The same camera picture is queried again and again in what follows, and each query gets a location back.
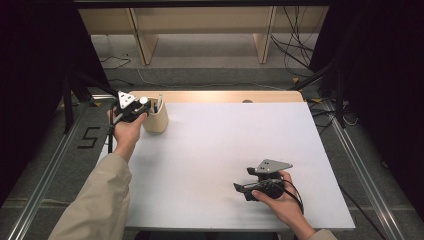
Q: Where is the beige wooden pen holder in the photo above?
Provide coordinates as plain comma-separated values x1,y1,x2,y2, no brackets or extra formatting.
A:
142,96,169,135

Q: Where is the hand-held gripper cable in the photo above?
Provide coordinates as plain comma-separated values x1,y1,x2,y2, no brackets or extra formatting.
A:
282,179,305,215
106,114,118,155

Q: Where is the person's right hand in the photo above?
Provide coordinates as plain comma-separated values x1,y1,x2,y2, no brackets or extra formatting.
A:
251,170,316,237

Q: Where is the long beige desk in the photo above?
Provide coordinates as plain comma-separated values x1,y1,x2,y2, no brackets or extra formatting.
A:
79,6,329,66

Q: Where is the left hand-held gripper cable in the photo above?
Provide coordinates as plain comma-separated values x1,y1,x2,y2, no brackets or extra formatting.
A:
106,114,118,155

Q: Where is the person's left hand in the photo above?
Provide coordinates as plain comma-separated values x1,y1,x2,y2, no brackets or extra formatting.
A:
106,109,148,163

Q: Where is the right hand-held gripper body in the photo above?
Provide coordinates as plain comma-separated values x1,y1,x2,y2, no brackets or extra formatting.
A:
247,159,293,201

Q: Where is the right hand-held gripper cable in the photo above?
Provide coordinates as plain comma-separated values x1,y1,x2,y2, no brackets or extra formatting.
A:
282,179,305,215

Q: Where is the black curtain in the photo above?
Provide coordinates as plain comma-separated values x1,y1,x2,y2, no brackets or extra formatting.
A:
309,0,424,221
0,0,111,208

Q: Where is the aluminium floor rail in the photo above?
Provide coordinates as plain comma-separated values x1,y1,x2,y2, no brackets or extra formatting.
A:
328,99,407,240
6,102,88,240

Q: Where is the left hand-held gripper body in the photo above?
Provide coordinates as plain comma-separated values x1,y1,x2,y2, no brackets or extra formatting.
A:
113,90,144,124

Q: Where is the looped black floor cable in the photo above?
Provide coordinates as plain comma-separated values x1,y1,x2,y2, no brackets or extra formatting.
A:
99,55,132,70

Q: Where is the black tripod stand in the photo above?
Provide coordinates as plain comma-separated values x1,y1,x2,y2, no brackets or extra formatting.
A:
60,70,125,134
288,62,348,129

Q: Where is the bundle of black cables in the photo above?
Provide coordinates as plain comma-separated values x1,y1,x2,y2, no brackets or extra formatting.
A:
270,6,322,74

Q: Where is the short black floor cable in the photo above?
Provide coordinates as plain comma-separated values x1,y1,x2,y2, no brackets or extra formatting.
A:
108,78,135,88

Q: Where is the white table sheet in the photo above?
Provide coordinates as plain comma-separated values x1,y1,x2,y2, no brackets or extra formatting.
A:
98,101,356,232

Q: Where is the thin black floor cable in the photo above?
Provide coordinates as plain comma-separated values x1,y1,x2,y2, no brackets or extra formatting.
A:
338,182,388,240

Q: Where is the black overhead frame bar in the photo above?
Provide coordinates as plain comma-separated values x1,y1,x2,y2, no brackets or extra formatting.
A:
73,0,334,8

